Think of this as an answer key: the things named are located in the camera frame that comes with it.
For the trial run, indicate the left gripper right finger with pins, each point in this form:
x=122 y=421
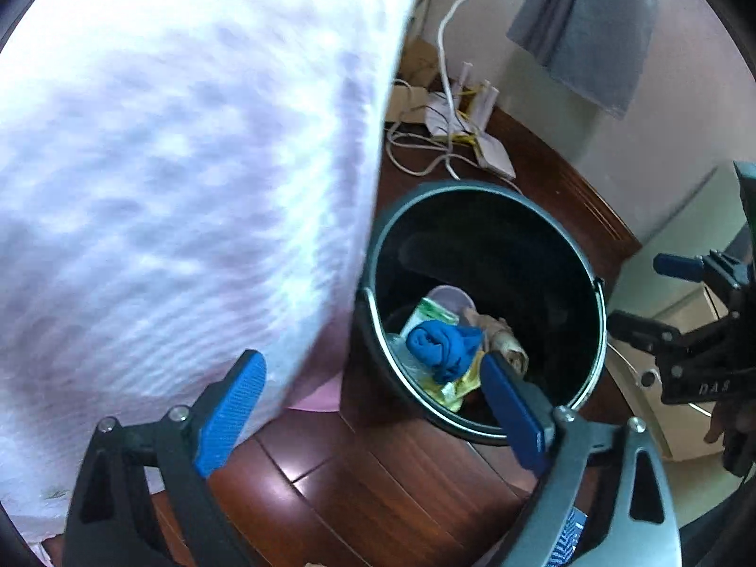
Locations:
x=522 y=411

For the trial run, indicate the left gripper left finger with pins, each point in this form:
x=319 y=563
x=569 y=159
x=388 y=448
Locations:
x=222 y=410

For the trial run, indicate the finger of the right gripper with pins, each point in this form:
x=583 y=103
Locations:
x=679 y=267

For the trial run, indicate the beige cloth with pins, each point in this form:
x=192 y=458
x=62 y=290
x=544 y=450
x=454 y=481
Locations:
x=499 y=337

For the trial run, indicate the blue cloth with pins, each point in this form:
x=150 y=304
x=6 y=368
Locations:
x=446 y=351

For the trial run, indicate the black trash bucket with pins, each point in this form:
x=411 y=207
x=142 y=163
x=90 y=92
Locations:
x=514 y=260

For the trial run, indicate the right hand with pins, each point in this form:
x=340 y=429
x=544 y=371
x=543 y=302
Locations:
x=734 y=422

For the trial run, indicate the yellow green snack wrapper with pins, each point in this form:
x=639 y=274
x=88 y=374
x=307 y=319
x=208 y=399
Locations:
x=451 y=395

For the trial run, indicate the pink table cloth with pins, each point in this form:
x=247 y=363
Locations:
x=181 y=180

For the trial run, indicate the grey hanging towel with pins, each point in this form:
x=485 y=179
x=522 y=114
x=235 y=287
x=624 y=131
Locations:
x=597 y=48

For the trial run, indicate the white router with cables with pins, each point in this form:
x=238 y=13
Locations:
x=451 y=125

